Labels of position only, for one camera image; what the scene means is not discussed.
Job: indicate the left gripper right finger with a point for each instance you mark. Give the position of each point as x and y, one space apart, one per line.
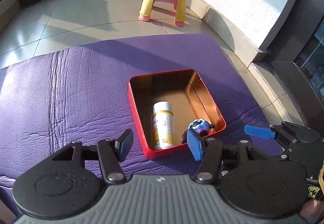
197 145

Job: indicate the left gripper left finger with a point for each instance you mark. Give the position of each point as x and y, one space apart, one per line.
123 145

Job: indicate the white yellow bottle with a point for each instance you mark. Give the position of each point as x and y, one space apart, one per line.
163 126

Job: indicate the purple floor mat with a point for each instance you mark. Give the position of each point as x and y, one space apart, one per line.
80 93

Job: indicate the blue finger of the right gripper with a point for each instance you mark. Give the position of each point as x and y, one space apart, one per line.
260 132

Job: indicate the red metal tin box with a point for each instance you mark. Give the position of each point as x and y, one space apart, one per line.
189 98

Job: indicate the person hand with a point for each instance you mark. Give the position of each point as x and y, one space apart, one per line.
312 207

